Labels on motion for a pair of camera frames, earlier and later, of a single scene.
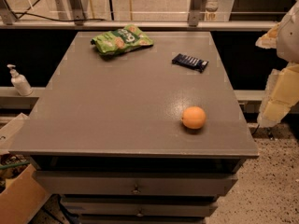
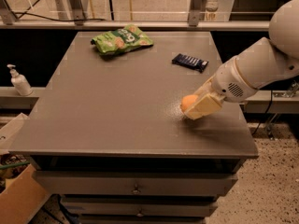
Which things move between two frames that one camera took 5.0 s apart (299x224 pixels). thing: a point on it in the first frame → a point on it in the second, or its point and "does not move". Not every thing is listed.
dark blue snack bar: x=191 y=63 does not move
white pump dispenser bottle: x=20 y=82 does not move
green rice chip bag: x=126 y=37 does not move
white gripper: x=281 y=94 → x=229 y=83
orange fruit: x=193 y=118 → x=188 y=99
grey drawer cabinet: x=151 y=135 does not move
